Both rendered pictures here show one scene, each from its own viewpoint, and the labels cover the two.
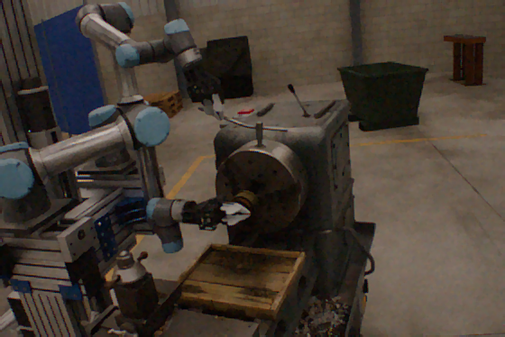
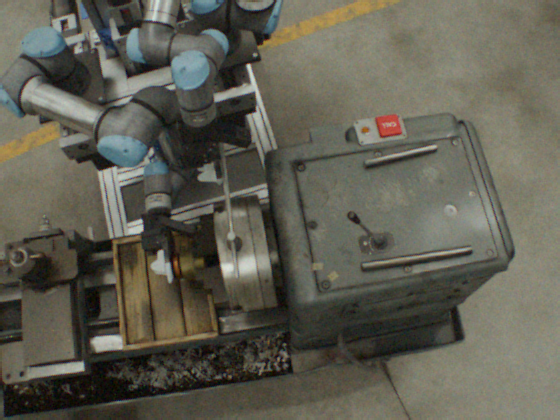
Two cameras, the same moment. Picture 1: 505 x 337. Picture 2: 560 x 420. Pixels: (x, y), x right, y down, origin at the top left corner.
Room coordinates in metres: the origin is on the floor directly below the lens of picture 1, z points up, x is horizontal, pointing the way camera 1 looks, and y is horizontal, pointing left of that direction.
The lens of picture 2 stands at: (1.21, -0.49, 2.61)
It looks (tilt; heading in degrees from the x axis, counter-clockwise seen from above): 69 degrees down; 60
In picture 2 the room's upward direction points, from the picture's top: 4 degrees counter-clockwise
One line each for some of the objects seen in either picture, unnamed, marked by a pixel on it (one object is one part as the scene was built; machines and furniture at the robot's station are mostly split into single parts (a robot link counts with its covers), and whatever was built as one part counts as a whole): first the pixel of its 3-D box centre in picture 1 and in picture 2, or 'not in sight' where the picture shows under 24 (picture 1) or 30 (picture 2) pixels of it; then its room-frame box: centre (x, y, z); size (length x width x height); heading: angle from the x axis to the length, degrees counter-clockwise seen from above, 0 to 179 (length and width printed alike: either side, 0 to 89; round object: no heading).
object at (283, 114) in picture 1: (289, 156); (380, 225); (1.72, -0.16, 1.06); 0.59 x 0.48 x 0.39; 155
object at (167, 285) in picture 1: (148, 311); (49, 271); (0.84, 0.31, 0.99); 0.20 x 0.10 x 0.05; 155
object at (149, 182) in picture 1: (149, 170); (173, 131); (1.38, 0.37, 1.19); 0.12 x 0.11 x 0.49; 117
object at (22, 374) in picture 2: not in sight; (40, 306); (0.73, 0.27, 0.90); 0.47 x 0.30 x 0.06; 65
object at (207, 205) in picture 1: (204, 213); (158, 232); (1.19, 0.18, 1.08); 0.12 x 0.09 x 0.08; 64
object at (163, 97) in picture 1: (159, 105); not in sight; (9.43, 2.00, 0.22); 1.25 x 0.86 x 0.44; 173
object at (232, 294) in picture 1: (237, 277); (164, 287); (1.11, 0.10, 0.89); 0.36 x 0.30 x 0.04; 65
